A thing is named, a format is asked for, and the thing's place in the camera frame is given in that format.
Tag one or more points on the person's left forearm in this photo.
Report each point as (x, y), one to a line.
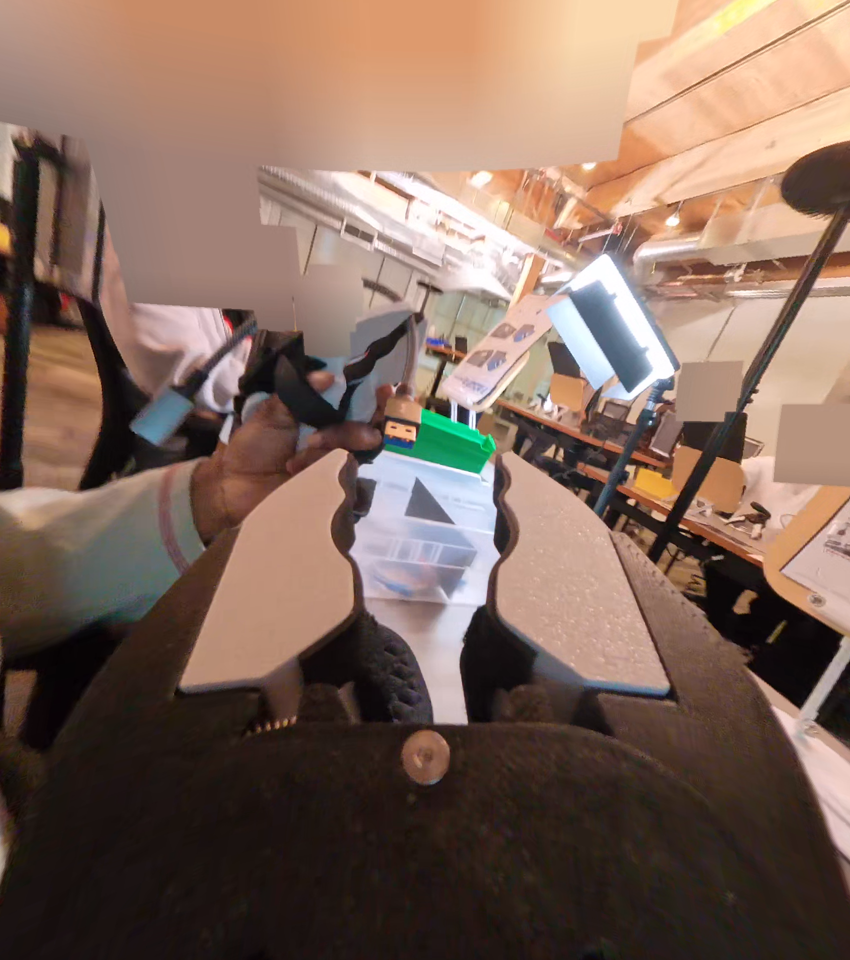
(80, 540)

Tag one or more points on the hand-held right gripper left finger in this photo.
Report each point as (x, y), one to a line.
(275, 577)

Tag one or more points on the yellow box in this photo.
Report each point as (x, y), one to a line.
(654, 484)

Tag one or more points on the clear plastic container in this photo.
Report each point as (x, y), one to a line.
(425, 547)

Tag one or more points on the led panel light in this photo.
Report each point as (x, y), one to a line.
(620, 330)

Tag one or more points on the cardboard box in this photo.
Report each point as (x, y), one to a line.
(702, 476)

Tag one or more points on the wooden work table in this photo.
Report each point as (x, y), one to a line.
(710, 534)

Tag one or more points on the black stand pole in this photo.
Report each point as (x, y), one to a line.
(16, 315)

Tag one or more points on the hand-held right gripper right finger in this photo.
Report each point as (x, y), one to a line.
(575, 592)

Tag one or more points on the green plastic block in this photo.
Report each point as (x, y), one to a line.
(455, 442)

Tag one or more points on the person's left hand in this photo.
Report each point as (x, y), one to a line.
(260, 465)

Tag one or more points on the silver air duct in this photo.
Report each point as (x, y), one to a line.
(695, 251)

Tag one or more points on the black stand with round head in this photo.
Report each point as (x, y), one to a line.
(845, 180)

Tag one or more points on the black light stand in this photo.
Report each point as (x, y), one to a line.
(631, 450)

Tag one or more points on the printed sign card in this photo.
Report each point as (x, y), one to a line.
(492, 352)

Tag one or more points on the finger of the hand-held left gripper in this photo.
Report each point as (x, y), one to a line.
(389, 367)
(376, 330)

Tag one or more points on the black chair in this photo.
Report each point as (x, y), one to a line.
(106, 360)

